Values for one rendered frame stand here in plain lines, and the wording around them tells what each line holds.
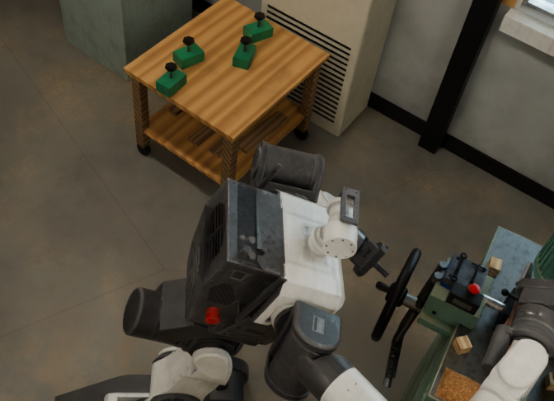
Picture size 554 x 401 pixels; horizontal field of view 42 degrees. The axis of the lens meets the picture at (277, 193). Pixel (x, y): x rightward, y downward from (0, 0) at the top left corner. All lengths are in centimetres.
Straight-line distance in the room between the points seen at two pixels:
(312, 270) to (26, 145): 223
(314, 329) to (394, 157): 223
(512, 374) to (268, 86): 185
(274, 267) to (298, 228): 13
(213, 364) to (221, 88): 143
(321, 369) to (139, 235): 187
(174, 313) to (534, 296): 77
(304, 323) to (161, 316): 43
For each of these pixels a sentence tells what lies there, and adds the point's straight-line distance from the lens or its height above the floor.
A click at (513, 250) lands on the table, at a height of 90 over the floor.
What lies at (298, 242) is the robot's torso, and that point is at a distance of 145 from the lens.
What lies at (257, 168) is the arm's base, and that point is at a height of 134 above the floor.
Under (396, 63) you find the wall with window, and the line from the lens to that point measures 347.
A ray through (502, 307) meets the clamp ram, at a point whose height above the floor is 96.
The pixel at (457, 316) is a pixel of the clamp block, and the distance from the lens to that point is 196.
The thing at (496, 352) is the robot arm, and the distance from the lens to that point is 143.
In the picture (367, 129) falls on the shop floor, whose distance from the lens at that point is 358.
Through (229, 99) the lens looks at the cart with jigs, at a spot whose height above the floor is 53.
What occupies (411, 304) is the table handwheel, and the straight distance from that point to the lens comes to 206.
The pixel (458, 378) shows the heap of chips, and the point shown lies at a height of 92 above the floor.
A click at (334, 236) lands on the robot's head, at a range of 137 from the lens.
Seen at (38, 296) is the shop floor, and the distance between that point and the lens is 299.
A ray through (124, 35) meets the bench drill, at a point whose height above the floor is 29.
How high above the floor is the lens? 255
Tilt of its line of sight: 52 degrees down
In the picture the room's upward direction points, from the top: 9 degrees clockwise
